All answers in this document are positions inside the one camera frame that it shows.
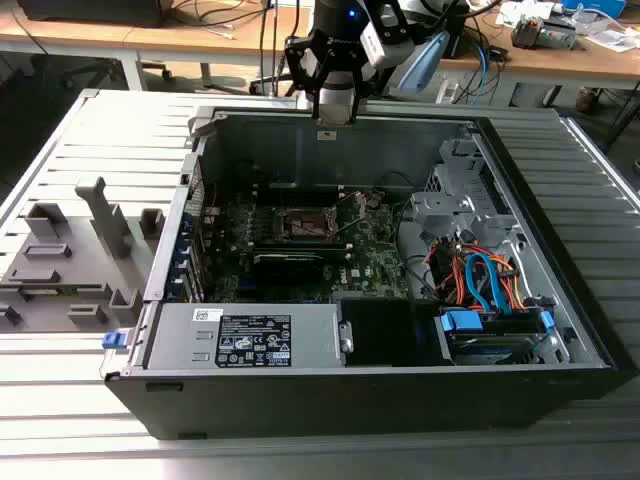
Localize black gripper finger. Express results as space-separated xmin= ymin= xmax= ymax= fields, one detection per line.
xmin=348 ymin=53 xmax=379 ymax=125
xmin=283 ymin=32 xmax=329 ymax=121

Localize CPU socket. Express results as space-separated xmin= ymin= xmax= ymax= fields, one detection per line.
xmin=273 ymin=203 xmax=341 ymax=240

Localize CPU cooler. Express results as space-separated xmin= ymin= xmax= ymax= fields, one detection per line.
xmin=510 ymin=13 xmax=549 ymax=50

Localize black RAM slot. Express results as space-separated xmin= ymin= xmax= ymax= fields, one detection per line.
xmin=253 ymin=239 xmax=354 ymax=247
xmin=253 ymin=244 xmax=354 ymax=253

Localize white power strip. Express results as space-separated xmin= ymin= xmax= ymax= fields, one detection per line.
xmin=437 ymin=72 xmax=459 ymax=104

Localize black upright box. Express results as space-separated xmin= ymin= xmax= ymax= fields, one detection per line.
xmin=439 ymin=12 xmax=470 ymax=60

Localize silver drive cage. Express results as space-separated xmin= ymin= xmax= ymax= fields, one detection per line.
xmin=409 ymin=137 xmax=531 ymax=251

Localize white papers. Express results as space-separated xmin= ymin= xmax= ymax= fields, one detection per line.
xmin=499 ymin=0 xmax=566 ymax=21

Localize green motherboard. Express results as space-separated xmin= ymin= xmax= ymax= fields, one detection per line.
xmin=199 ymin=187 xmax=426 ymax=306

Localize wooden desk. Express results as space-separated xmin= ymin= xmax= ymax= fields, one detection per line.
xmin=434 ymin=9 xmax=640 ymax=84
xmin=0 ymin=0 xmax=316 ymax=56

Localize silver metal device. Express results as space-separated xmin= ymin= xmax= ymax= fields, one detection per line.
xmin=543 ymin=18 xmax=579 ymax=51

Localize black graphics card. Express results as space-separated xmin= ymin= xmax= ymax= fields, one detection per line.
xmin=249 ymin=251 xmax=326 ymax=290

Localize blue box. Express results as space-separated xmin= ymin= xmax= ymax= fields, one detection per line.
xmin=562 ymin=0 xmax=626 ymax=14

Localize clear plastic bag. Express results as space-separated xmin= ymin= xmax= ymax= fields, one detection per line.
xmin=584 ymin=27 xmax=640 ymax=52

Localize hard disk in blue carrier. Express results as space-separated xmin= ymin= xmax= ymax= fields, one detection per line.
xmin=435 ymin=307 xmax=557 ymax=365

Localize grey parts rack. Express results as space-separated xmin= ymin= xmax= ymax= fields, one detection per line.
xmin=0 ymin=175 xmax=166 ymax=335

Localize grey power supply unit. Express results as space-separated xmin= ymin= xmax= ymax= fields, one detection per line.
xmin=144 ymin=302 xmax=346 ymax=371

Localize black PC case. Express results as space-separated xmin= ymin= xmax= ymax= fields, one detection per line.
xmin=102 ymin=105 xmax=639 ymax=442

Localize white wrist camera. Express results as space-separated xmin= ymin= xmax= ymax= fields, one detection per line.
xmin=358 ymin=18 xmax=389 ymax=67

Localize blue hanging cable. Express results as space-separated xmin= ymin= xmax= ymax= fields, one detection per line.
xmin=477 ymin=39 xmax=494 ymax=94

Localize blue wire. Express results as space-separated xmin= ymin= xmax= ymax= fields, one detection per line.
xmin=464 ymin=252 xmax=514 ymax=316

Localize orange yellow wire bundle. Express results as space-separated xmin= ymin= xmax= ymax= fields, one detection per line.
xmin=487 ymin=254 xmax=529 ymax=311

